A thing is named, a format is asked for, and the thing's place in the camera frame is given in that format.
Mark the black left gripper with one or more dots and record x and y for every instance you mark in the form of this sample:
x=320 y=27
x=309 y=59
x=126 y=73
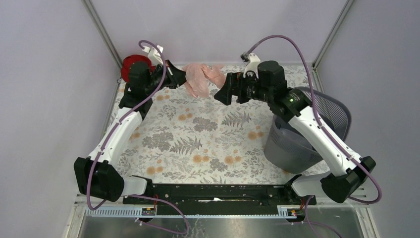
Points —
x=176 y=77

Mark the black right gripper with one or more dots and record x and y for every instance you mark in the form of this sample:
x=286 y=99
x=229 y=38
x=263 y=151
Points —
x=237 y=81

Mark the pink plastic trash bag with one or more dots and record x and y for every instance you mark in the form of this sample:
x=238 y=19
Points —
x=198 y=75

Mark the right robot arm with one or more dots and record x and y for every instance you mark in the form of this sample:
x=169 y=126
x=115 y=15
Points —
x=266 y=82

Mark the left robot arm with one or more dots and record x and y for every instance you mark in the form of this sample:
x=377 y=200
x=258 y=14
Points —
x=96 y=174

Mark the grey slotted trash bin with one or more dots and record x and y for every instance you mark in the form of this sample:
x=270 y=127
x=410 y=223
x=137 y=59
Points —
x=289 y=150

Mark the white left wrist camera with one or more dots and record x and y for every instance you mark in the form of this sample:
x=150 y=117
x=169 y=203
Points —
x=153 y=55

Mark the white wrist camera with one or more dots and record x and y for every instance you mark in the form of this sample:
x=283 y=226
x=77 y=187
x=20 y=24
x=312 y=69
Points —
x=251 y=61
x=153 y=55

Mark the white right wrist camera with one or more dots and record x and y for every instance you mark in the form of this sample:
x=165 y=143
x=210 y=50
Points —
x=251 y=61

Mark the aluminium frame post right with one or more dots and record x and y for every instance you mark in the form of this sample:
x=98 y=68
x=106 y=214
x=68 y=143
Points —
x=331 y=35

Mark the aluminium frame post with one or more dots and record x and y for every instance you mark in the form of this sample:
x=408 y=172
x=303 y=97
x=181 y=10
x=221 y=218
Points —
x=98 y=23
x=331 y=35

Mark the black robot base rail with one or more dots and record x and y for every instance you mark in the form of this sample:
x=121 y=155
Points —
x=237 y=195

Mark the aluminium frame post left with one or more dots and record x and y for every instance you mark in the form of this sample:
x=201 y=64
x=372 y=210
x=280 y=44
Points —
x=98 y=23

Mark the white slotted cable duct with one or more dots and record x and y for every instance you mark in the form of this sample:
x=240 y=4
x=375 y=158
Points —
x=204 y=212

